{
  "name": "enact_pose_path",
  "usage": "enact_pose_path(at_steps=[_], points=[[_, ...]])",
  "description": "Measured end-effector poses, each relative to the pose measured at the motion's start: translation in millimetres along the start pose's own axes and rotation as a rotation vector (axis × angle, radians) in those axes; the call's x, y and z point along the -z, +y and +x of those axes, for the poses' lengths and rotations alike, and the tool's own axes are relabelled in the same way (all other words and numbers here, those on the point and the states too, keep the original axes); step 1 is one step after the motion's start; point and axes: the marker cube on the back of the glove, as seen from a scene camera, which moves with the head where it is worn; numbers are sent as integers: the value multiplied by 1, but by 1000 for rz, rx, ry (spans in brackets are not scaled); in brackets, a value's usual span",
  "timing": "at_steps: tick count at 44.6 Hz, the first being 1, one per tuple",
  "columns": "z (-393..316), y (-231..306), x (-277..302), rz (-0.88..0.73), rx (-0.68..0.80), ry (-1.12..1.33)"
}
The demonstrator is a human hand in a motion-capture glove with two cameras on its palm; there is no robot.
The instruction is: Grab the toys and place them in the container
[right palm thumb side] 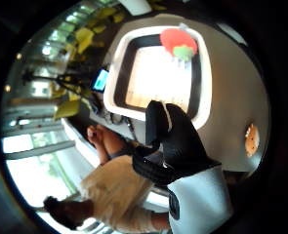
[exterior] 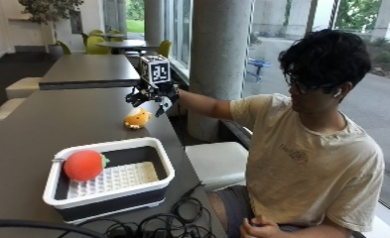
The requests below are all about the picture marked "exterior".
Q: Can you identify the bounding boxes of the thick grey concrete pillar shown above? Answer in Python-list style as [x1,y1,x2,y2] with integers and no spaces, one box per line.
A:
[185,0,254,143]

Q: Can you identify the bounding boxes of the dark-rimmed glasses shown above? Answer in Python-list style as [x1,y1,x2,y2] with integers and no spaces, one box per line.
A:
[283,72,336,95]

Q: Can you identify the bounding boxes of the slim grey concrete pillar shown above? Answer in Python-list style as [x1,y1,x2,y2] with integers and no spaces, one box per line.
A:
[142,0,166,47]

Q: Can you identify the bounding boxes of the indoor potted tree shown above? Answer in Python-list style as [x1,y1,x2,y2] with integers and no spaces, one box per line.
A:
[17,0,85,60]

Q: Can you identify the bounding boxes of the round dark table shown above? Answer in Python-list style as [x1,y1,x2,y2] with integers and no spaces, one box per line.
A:
[93,32,125,40]
[96,39,148,55]

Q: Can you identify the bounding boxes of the tangle of black cables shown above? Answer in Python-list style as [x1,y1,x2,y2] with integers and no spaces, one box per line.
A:
[100,181,218,238]

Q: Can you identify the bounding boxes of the blue outdoor seat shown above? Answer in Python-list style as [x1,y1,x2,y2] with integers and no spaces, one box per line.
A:
[246,57,274,82]

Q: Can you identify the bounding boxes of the white cube with black markers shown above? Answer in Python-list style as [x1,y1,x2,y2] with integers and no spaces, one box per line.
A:
[138,55,172,85]

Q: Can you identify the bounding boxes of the white and black tub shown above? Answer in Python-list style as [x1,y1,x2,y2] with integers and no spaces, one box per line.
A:
[41,136,177,225]

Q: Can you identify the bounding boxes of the the person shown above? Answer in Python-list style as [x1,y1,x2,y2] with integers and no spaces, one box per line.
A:
[124,29,386,238]

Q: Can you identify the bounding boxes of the long dark table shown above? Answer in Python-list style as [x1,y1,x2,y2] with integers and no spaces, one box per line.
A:
[38,54,141,91]

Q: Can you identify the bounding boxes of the orange soft toy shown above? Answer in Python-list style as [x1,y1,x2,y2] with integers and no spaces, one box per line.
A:
[122,107,153,130]

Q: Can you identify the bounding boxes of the red round soft toy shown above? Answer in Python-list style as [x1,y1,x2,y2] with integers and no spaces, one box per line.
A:
[62,149,110,183]

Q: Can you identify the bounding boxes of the white stool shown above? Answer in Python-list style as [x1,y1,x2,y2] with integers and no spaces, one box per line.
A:
[4,76,44,100]
[0,97,28,128]

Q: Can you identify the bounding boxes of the thick black cable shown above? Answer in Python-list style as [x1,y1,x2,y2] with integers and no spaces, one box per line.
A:
[0,218,108,238]

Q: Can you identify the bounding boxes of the white bench seat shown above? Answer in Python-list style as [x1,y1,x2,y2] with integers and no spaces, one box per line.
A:
[183,141,250,193]

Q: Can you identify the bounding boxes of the white grid insert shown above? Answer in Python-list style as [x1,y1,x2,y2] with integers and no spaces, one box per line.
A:
[66,161,161,199]

